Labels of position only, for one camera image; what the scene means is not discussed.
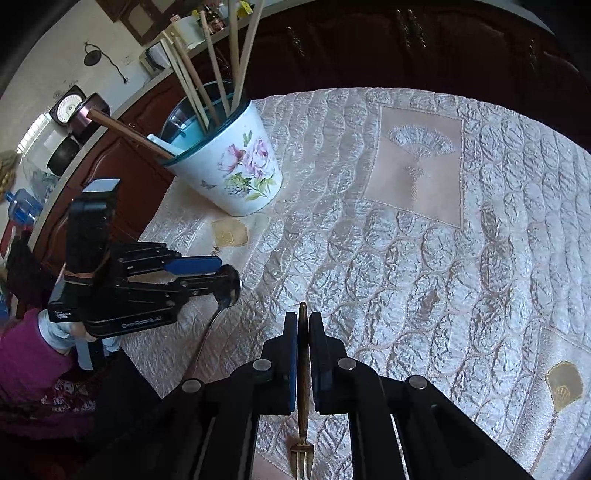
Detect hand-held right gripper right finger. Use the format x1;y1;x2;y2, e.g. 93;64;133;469
308;312;539;480

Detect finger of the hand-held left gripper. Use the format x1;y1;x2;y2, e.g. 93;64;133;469
117;266;242;305
112;242;224;278

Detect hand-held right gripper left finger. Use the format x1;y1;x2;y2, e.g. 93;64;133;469
83;312;298;480

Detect small brass fork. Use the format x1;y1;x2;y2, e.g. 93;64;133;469
288;302;311;480

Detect metal spoon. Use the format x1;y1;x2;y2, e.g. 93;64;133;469
187;277;241;381

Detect floral white utensil holder cup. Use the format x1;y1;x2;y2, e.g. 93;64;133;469
158;80;283;217

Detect dark brown chopstick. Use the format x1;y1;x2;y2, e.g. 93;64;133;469
87;108;174;160

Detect pale bamboo chopstick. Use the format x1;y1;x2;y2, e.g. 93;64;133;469
160;33;209;134

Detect person's left forearm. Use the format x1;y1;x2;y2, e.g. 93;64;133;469
0;308;95;439

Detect person's left hand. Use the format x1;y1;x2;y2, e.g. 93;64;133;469
38;311;88;354

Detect blue water bottle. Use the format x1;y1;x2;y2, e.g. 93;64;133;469
4;188;44;230

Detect black cooking pot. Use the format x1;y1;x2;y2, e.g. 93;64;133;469
47;135;82;177

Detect white ceramic spoon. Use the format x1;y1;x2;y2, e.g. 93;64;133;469
147;133;182;158

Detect maroon rice cooker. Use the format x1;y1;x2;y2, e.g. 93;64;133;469
47;84;112;140

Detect white quilted tablecloth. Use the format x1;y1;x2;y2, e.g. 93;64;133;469
122;88;591;480

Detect beige microwave oven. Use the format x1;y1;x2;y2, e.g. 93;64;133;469
140;38;172;78

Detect brown wooden chopstick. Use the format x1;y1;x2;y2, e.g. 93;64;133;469
228;0;243;112

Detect dark wooden upper cabinets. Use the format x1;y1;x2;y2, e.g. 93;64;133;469
97;0;195;45

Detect dark wooden cabinets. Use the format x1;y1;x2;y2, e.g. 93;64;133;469
32;0;591;278
97;0;195;45

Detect group of condiment bottles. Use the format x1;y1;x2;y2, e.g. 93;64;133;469
203;0;254;34

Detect dark wooden lower cabinets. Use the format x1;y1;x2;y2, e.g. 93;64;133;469
32;0;591;278

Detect black power cable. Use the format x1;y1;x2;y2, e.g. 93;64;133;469
99;46;129;86

